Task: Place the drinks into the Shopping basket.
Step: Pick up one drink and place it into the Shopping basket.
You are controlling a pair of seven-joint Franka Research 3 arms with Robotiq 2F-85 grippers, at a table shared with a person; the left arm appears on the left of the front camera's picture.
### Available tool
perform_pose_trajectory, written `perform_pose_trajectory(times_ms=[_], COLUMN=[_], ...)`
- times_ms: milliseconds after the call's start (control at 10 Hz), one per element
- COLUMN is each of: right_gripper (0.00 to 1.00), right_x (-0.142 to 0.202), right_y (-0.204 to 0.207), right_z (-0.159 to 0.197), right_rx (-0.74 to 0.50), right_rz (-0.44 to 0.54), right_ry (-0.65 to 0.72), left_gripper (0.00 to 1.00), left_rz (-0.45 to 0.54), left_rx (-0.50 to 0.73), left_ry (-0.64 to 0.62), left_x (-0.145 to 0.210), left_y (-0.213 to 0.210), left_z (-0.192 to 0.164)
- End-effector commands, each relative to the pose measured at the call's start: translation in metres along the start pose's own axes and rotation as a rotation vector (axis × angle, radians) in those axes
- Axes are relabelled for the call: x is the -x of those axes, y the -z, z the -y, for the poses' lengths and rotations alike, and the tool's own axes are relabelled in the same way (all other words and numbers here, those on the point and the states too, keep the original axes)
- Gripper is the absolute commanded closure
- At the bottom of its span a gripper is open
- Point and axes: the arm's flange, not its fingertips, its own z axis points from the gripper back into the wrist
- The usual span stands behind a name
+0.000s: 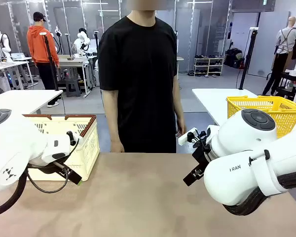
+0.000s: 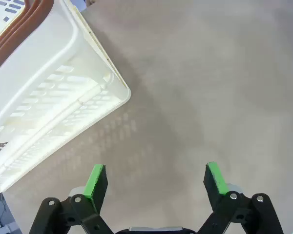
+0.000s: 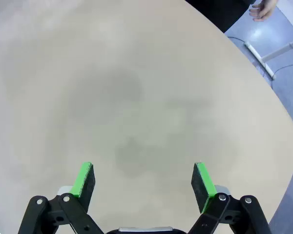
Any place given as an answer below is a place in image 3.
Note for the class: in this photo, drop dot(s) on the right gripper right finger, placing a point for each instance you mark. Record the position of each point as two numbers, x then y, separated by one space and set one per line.
202 187

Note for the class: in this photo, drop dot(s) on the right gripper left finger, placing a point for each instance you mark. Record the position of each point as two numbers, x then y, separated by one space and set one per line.
84 185

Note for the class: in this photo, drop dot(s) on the person's left hand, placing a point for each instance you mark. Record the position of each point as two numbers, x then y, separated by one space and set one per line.
263 11

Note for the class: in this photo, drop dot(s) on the person in black clothes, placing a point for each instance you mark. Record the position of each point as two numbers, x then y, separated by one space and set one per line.
222 12

